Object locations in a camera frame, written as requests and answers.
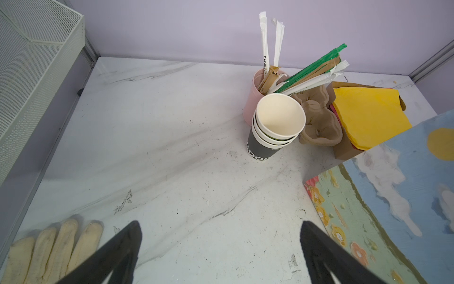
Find cardboard box of napkins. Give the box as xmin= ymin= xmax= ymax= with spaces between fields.
xmin=327 ymin=81 xmax=407 ymax=161

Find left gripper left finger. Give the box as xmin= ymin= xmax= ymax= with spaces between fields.
xmin=59 ymin=221 xmax=143 ymax=284

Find white and green paper bag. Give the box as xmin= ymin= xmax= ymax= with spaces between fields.
xmin=304 ymin=111 xmax=454 ymax=284

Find brown pulp cup carriers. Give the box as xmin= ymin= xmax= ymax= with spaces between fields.
xmin=291 ymin=85 xmax=343 ymax=147

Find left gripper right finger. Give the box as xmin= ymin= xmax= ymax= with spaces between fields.
xmin=300 ymin=221 xmax=384 ymax=284

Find pink utensil holder cup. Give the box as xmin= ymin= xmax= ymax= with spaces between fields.
xmin=242 ymin=68 xmax=290 ymax=127

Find white work glove left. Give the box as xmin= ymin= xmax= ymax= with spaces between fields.
xmin=1 ymin=219 xmax=104 ymax=284

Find white two-tier mesh shelf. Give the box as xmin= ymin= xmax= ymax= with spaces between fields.
xmin=1 ymin=0 xmax=85 ymax=181

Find stack of black paper cups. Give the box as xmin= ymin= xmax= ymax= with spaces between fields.
xmin=247 ymin=93 xmax=306 ymax=161

